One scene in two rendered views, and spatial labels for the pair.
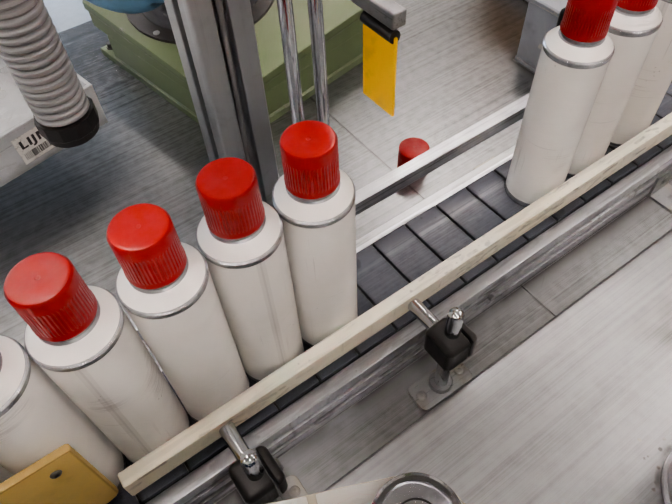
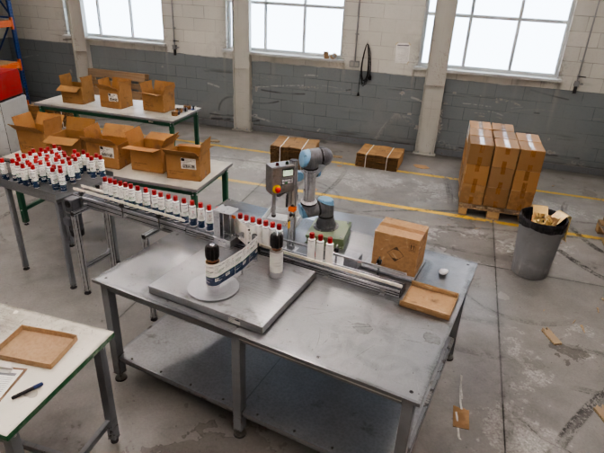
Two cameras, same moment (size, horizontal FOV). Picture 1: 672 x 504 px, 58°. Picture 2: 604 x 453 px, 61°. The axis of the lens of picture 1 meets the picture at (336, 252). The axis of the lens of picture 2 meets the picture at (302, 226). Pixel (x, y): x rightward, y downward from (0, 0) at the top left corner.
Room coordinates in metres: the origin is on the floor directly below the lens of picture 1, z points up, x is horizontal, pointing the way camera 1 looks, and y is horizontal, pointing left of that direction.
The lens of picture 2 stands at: (-1.21, -2.71, 2.62)
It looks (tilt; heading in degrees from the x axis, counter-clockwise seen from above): 27 degrees down; 59
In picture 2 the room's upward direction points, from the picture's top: 3 degrees clockwise
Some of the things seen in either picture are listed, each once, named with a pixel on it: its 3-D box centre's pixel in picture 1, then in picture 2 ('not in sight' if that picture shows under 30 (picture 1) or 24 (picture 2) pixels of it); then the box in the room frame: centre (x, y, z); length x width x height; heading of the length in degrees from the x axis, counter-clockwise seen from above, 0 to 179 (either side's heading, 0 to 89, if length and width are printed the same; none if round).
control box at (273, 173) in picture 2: not in sight; (280, 177); (0.30, 0.10, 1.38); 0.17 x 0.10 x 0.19; 178
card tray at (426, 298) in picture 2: not in sight; (429, 299); (0.83, -0.88, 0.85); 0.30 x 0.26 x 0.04; 123
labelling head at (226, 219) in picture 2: not in sight; (226, 226); (-0.02, 0.27, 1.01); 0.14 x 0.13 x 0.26; 123
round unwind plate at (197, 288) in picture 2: not in sight; (213, 287); (-0.31, -0.22, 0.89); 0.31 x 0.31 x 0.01
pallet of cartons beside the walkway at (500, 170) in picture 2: not in sight; (496, 168); (4.10, 1.36, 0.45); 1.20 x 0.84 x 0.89; 44
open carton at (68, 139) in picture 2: not in sight; (70, 140); (-0.65, 2.81, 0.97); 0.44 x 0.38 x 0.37; 48
